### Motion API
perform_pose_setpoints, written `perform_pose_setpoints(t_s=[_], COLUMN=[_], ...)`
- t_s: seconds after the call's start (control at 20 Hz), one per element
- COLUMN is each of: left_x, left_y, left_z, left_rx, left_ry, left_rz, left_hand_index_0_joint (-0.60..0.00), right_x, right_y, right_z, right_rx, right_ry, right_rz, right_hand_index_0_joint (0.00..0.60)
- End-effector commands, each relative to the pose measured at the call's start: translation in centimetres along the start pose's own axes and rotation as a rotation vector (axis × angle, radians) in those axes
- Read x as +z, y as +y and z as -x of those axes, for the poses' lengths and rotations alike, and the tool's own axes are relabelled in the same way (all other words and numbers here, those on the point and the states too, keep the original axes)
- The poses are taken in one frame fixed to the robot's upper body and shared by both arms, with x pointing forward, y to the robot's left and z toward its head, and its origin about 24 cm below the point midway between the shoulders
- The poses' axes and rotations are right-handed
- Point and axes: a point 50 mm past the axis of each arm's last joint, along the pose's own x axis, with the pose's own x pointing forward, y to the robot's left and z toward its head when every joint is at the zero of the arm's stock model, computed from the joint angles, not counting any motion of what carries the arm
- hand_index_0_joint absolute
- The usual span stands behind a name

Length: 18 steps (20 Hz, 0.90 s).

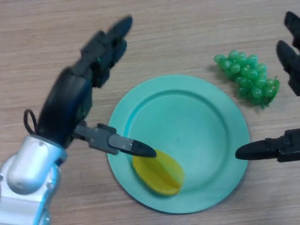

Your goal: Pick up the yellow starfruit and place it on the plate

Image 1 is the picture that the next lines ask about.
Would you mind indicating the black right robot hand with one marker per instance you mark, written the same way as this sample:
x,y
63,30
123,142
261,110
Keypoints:
x,y
288,146

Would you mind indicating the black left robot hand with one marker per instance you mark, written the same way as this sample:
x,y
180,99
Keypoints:
x,y
63,105

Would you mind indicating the yellow starfruit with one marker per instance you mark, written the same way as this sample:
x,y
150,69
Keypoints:
x,y
161,175

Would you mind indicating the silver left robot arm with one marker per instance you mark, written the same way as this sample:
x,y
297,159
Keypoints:
x,y
25,168

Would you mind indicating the green round plate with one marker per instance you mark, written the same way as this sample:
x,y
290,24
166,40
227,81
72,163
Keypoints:
x,y
192,131

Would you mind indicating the green grape bunch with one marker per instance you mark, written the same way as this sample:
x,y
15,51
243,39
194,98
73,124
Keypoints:
x,y
248,75

